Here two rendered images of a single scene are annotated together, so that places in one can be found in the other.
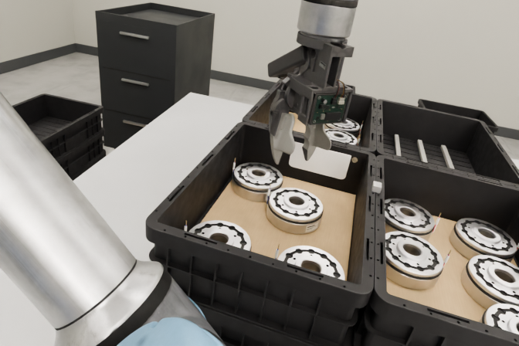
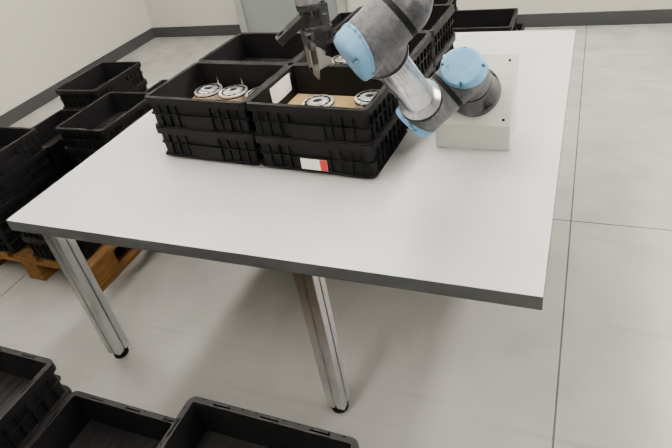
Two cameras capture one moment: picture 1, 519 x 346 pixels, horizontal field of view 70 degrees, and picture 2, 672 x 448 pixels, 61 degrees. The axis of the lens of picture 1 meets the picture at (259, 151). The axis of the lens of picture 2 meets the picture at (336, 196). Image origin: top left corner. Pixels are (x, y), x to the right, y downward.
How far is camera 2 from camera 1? 1.52 m
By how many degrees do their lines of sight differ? 61
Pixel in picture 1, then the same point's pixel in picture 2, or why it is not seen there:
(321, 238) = (338, 102)
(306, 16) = not seen: outside the picture
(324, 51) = (322, 6)
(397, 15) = not seen: outside the picture
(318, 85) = (326, 23)
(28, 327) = (369, 219)
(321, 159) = (281, 87)
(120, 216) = (269, 212)
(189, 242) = (376, 100)
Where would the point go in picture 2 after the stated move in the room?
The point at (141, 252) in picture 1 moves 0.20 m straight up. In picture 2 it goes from (309, 195) to (296, 135)
